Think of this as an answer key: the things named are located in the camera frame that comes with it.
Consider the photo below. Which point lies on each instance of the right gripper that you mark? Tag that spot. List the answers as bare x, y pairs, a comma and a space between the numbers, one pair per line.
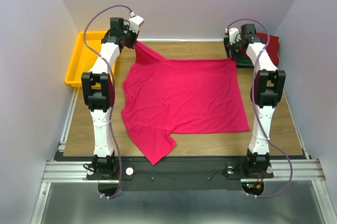
233, 55

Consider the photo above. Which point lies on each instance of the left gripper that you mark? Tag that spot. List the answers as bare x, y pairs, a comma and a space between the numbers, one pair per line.
134, 36

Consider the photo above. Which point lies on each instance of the pink t shirt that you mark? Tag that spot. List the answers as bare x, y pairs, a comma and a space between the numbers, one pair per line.
164, 97

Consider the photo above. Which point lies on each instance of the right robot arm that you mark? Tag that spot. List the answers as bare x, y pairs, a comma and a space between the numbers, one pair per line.
266, 93

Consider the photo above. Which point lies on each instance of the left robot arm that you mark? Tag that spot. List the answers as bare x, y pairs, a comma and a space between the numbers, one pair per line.
99, 92

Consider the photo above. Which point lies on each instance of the folded green t shirt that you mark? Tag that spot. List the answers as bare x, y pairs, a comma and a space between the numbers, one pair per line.
244, 63

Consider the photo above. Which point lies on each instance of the folded black t shirt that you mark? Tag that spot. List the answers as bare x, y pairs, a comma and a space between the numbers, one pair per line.
229, 54

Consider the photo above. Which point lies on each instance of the folded red t shirt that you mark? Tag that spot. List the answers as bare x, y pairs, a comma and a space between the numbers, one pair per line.
272, 48

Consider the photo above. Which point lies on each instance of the yellow plastic tray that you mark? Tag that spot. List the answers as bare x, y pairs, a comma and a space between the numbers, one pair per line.
89, 55

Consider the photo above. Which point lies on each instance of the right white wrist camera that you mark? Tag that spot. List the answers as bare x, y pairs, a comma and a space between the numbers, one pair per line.
233, 34

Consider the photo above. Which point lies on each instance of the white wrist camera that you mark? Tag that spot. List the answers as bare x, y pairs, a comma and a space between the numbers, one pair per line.
233, 34
135, 23

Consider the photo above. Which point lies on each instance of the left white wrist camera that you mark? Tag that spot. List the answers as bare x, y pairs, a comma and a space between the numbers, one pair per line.
135, 23

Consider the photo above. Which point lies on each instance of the aluminium frame rail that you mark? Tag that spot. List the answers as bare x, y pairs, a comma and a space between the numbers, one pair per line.
296, 192

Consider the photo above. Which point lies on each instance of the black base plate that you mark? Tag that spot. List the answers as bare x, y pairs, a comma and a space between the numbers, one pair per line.
180, 173

